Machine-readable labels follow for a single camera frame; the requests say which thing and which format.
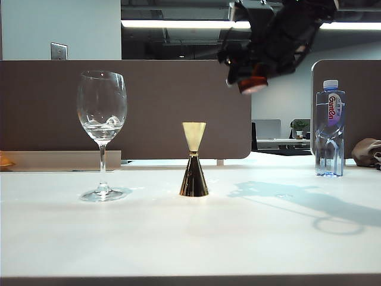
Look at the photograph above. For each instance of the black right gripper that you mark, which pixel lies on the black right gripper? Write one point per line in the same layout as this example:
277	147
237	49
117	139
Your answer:
279	44

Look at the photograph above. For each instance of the small amber measuring cup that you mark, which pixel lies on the small amber measuring cup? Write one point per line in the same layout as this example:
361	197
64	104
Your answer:
253	85

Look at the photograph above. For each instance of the gold hourglass jigger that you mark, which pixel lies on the gold hourglass jigger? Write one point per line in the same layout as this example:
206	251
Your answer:
193	178

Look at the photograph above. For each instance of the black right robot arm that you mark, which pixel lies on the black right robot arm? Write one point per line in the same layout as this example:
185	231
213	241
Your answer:
306	9

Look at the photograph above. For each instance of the clear Ganten water bottle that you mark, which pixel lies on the clear Ganten water bottle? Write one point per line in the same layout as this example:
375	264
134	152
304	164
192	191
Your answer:
329	140

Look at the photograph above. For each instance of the clear stemmed wine glass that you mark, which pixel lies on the clear stemmed wine glass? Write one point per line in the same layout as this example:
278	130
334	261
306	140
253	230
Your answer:
101	131

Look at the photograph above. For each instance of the wide brown desk partition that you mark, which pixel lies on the wide brown desk partition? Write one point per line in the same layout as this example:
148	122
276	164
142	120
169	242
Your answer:
178	95

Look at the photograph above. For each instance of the long ceiling light strip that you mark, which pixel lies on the long ceiling light strip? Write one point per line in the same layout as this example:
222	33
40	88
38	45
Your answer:
178	24

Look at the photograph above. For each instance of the grey background desk panel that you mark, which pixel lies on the grey background desk panel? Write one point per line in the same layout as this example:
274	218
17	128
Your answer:
266	129

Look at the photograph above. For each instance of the small potted green plant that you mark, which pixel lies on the small potted green plant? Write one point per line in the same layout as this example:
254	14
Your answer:
300	128

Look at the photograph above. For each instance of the white background desk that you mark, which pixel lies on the white background desk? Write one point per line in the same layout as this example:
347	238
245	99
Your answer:
282	143

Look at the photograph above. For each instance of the brown partition with pale rim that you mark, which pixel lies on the brown partition with pale rim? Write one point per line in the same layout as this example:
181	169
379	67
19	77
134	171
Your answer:
363	104

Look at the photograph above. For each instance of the brown cloth bag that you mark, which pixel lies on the brown cloth bag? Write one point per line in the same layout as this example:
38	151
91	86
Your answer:
366	153

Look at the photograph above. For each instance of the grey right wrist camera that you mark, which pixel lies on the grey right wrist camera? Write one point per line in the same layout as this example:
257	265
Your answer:
256	10

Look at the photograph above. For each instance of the metal wall switch plate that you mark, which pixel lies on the metal wall switch plate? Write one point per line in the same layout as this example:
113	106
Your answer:
59	51

